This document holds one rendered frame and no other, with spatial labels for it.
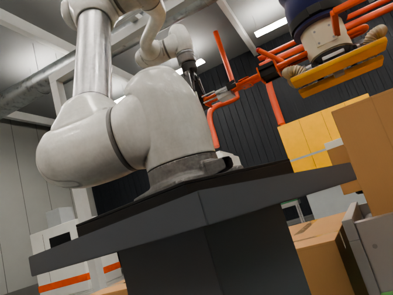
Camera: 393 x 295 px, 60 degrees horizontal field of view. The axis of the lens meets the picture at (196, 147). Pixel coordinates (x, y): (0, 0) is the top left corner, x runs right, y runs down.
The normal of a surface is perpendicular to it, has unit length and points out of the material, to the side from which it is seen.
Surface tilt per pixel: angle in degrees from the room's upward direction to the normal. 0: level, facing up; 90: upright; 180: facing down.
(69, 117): 63
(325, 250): 90
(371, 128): 90
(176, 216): 90
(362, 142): 90
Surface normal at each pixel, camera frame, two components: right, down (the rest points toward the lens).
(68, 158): -0.21, 0.14
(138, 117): -0.30, -0.11
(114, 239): -0.67, 0.03
